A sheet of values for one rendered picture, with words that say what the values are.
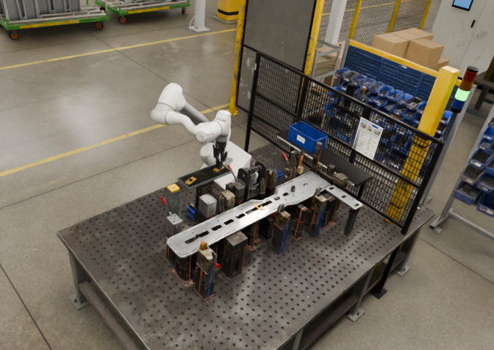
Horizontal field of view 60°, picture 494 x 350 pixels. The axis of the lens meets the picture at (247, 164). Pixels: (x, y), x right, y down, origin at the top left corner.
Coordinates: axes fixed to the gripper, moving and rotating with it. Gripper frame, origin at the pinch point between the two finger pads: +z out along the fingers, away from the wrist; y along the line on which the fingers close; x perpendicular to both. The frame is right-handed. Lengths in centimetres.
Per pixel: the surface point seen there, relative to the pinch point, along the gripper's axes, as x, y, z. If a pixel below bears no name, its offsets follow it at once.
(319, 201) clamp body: 34, 66, 17
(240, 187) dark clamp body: 2.0, 18.4, 12.3
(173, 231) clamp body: -55, 9, 20
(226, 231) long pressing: -33, 34, 20
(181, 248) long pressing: -63, 23, 20
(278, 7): 249, -113, -47
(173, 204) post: -40.5, -5.3, 14.8
